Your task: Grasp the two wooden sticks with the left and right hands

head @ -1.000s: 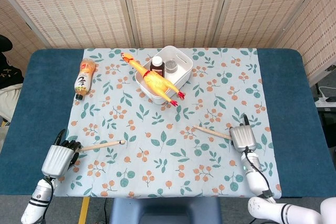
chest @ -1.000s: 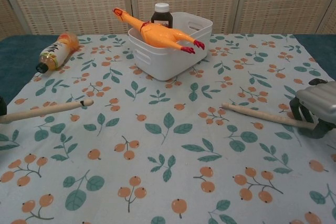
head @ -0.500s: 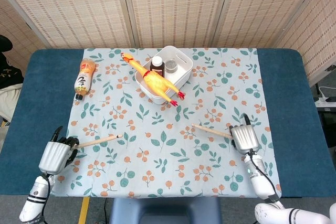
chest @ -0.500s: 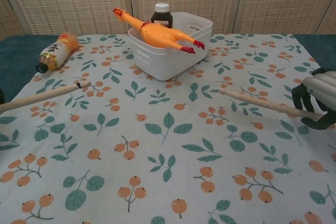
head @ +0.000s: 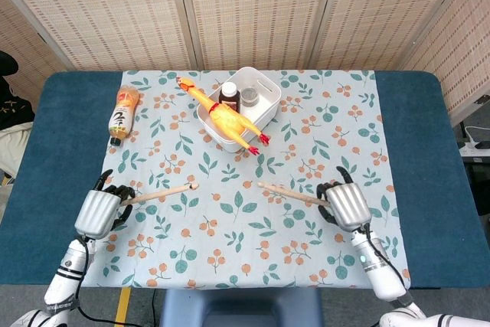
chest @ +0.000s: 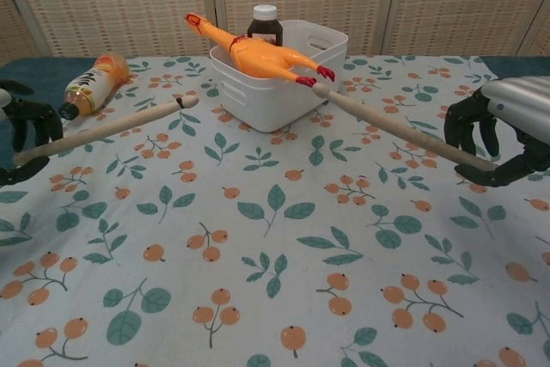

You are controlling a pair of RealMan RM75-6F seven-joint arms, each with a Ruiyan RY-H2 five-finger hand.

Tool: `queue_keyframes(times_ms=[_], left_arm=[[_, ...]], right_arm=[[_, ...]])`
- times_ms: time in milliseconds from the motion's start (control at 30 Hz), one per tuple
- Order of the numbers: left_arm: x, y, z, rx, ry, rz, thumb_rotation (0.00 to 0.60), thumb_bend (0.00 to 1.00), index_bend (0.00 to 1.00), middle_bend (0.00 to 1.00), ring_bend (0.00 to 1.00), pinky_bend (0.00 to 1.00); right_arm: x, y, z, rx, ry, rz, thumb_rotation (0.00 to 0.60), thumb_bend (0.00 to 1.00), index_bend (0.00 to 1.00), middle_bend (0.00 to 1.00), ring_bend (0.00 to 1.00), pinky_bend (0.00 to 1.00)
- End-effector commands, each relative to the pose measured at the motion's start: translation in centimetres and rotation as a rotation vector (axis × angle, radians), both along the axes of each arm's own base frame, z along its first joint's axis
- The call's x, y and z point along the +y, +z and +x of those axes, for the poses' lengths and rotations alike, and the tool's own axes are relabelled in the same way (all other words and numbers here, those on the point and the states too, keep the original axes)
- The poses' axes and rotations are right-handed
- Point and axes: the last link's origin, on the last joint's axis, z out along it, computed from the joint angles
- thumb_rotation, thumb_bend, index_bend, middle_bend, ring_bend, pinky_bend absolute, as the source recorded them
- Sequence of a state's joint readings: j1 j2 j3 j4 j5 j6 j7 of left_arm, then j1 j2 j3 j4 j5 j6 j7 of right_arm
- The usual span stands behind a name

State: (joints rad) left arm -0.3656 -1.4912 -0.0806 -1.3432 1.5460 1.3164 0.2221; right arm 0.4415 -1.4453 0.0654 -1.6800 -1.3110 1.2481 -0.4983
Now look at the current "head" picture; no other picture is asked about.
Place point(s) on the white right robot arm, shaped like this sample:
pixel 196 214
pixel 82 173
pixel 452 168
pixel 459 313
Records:
pixel 377 269

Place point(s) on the beige cloth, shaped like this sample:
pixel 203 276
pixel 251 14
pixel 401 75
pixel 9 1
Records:
pixel 11 151

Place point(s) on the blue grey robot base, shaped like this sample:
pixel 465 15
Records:
pixel 241 308

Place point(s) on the yellow rubber chicken toy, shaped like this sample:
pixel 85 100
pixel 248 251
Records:
pixel 226 120

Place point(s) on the black bag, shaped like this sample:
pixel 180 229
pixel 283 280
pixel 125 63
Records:
pixel 11 108

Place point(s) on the wooden stick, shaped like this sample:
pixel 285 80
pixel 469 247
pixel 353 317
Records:
pixel 291 193
pixel 164 191

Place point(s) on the small jar with grey lid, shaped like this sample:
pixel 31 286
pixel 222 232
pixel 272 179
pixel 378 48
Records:
pixel 250 97

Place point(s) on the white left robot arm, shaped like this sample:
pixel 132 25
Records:
pixel 65 273

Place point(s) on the floral print tablecloth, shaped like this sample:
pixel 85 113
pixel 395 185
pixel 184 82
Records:
pixel 237 227

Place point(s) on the woven folding screen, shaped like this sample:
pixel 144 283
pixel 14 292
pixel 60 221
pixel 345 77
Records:
pixel 249 9

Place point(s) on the white power strip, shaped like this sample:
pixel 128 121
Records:
pixel 476 148

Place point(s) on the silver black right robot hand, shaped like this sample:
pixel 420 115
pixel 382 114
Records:
pixel 348 204

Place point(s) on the orange juice bottle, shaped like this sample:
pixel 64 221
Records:
pixel 122 116

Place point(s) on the blue padded table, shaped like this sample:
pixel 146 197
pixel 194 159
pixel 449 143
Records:
pixel 57 131

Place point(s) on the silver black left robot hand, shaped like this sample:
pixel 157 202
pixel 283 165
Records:
pixel 95 212

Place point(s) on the brown bottle with white cap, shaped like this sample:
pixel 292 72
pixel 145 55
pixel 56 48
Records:
pixel 229 99

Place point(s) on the white plastic storage basket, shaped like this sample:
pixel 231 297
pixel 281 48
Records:
pixel 268 108

